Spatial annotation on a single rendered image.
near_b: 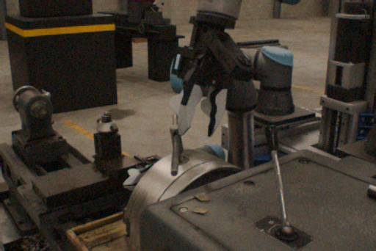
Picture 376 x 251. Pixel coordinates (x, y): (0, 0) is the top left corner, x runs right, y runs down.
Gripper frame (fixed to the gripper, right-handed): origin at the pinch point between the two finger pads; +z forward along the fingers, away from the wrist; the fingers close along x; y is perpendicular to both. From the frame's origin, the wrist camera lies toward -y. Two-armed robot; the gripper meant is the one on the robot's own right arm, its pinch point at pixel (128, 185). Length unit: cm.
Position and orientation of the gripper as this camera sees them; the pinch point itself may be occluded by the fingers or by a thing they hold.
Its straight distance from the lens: 116.2
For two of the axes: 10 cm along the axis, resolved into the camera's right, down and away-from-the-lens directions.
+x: 0.0, -9.5, -3.2
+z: -8.0, 2.0, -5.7
